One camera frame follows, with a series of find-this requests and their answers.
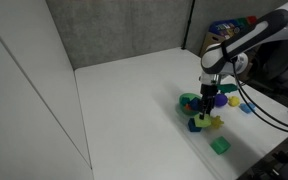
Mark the yellow spiky star toy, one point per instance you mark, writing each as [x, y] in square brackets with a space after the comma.
[217, 122]

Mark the green foam cube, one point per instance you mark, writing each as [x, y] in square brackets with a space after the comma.
[220, 145]

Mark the yellow knobby toy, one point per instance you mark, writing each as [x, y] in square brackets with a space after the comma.
[233, 101]

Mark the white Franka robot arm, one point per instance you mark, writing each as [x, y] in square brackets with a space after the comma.
[250, 33]

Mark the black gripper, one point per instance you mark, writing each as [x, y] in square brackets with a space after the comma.
[208, 90]

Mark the light blue foam toy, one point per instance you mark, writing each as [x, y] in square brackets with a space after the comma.
[247, 107]

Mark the yellow-green foam block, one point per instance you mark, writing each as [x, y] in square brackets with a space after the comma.
[203, 122]

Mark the green bowl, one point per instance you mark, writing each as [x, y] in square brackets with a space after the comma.
[183, 108]

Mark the dark blue hexagonal block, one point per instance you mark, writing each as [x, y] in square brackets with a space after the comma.
[192, 126]

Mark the blue foam block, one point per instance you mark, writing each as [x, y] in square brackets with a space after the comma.
[194, 104]

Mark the toy shelf with coloured bins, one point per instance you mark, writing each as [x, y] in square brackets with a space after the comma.
[229, 28]

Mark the teal foam block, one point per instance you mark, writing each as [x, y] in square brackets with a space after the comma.
[184, 100]

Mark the black stand pole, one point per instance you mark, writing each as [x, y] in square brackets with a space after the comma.
[188, 25]

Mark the small orange foam piece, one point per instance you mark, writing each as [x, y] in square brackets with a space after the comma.
[187, 107]

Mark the purple ball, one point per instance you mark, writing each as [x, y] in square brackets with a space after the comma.
[221, 100]

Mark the gray office chair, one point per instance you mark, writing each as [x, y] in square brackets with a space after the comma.
[284, 63]

